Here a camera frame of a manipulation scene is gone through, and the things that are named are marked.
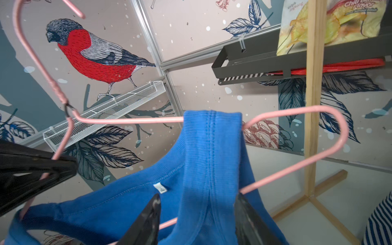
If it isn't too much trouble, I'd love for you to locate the cassava chips bag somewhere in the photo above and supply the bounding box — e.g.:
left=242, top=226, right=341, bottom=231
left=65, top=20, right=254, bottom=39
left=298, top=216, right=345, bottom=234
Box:
left=276, top=0, right=388, bottom=56

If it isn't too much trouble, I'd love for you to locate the blue tank top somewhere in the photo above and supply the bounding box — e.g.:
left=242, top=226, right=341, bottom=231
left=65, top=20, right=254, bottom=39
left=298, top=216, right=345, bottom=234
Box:
left=3, top=110, right=290, bottom=245

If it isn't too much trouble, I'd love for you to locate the striped tank top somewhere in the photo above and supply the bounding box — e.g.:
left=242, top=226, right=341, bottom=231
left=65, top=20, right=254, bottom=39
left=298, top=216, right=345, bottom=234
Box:
left=361, top=192, right=392, bottom=245

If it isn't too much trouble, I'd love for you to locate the pink hanger with blue top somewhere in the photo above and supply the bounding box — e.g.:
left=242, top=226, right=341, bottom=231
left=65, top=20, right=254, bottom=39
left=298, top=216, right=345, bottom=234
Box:
left=12, top=0, right=350, bottom=245

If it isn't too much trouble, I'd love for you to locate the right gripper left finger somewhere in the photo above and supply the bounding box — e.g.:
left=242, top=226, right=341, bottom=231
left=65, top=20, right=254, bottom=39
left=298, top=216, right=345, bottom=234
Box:
left=116, top=194, right=161, bottom=245

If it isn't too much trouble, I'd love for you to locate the black wall basket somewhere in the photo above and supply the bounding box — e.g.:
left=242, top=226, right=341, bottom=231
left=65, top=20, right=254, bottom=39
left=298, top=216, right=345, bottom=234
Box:
left=212, top=27, right=392, bottom=85

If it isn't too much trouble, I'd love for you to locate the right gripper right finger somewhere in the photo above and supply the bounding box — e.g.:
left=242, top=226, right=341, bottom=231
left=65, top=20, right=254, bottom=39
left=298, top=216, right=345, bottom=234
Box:
left=234, top=193, right=283, bottom=245

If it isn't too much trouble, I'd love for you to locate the white wire mesh shelf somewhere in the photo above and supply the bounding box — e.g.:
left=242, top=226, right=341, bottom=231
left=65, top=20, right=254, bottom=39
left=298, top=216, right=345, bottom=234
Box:
left=43, top=81, right=165, bottom=152

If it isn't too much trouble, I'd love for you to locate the wooden clothes rack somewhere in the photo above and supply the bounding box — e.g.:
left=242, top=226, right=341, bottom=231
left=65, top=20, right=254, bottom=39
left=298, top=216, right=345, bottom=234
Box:
left=273, top=1, right=360, bottom=245

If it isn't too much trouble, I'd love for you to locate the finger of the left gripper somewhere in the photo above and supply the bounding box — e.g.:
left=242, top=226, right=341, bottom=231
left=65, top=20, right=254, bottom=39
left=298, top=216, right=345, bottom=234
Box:
left=1, top=140, right=78, bottom=215

